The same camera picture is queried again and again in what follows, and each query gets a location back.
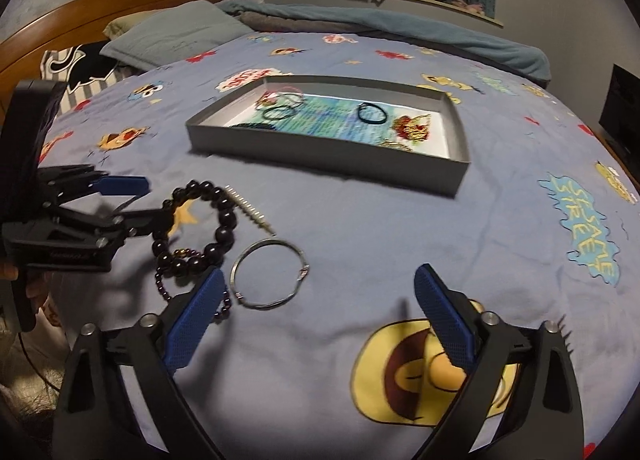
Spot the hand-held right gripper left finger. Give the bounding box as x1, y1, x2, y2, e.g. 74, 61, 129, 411
52, 267, 226, 460

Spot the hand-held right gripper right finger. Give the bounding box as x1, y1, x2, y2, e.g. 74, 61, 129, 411
414, 262, 586, 460

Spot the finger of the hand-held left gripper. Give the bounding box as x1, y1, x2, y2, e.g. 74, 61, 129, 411
39, 165, 150, 211
54, 206, 177, 239

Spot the large black bead bracelet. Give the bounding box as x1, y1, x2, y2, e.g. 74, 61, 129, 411
151, 180, 239, 277

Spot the silver wire bangle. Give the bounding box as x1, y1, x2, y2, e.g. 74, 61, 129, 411
229, 238, 312, 311

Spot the silver ring bangle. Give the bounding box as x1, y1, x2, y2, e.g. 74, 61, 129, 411
263, 104, 300, 123

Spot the pink braided bracelet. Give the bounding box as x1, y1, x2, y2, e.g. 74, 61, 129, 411
257, 84, 307, 111

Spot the grey cardboard box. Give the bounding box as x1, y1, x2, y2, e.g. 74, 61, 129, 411
186, 74, 472, 199

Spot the gold chain red bead jewelry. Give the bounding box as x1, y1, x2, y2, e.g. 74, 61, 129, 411
393, 114, 434, 142

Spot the black hair tie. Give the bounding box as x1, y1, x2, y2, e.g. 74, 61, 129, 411
356, 102, 389, 125

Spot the pearl hair clip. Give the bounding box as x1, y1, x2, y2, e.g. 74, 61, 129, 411
223, 184, 278, 237

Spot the black striped cloth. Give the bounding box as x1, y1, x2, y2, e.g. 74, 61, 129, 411
39, 42, 137, 117

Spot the blue cartoon printed bedsheet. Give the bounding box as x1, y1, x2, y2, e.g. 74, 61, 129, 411
0, 30, 640, 460

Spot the grey-blue pillow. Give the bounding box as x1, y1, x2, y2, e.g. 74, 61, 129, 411
99, 0, 254, 67

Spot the beige pillow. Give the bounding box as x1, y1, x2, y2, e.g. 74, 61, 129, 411
102, 10, 157, 39

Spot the wooden headboard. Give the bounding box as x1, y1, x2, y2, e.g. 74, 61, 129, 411
0, 0, 229, 86

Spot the printed paper sheet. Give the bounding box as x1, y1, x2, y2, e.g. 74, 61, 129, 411
225, 88, 449, 159

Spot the grey folded blanket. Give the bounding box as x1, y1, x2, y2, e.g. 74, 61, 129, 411
238, 10, 372, 36

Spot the black monitor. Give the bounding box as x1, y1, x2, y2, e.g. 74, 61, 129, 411
598, 63, 640, 167

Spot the teal blanket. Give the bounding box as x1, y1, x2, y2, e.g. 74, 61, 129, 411
215, 0, 551, 86

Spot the pink cloth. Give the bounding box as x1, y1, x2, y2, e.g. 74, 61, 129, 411
446, 0, 489, 16

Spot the window sill shelf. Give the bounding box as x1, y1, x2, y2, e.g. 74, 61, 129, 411
327, 0, 505, 30

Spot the small dark bead bracelet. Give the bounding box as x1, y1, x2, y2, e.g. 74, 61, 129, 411
154, 267, 235, 323

